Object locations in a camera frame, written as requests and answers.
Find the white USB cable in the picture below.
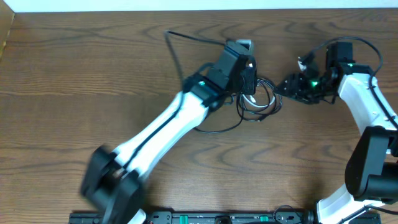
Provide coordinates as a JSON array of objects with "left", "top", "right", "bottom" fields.
[{"left": 242, "top": 93, "right": 277, "bottom": 110}]

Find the black USB cable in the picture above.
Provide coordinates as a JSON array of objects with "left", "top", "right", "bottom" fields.
[{"left": 194, "top": 77, "right": 284, "bottom": 134}]

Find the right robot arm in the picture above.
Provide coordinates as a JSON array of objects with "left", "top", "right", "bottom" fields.
[{"left": 276, "top": 52, "right": 397, "bottom": 223}]

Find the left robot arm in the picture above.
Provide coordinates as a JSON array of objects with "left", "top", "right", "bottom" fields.
[{"left": 80, "top": 55, "right": 257, "bottom": 223}]

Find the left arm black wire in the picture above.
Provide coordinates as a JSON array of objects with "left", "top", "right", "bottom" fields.
[{"left": 164, "top": 29, "right": 228, "bottom": 90}]

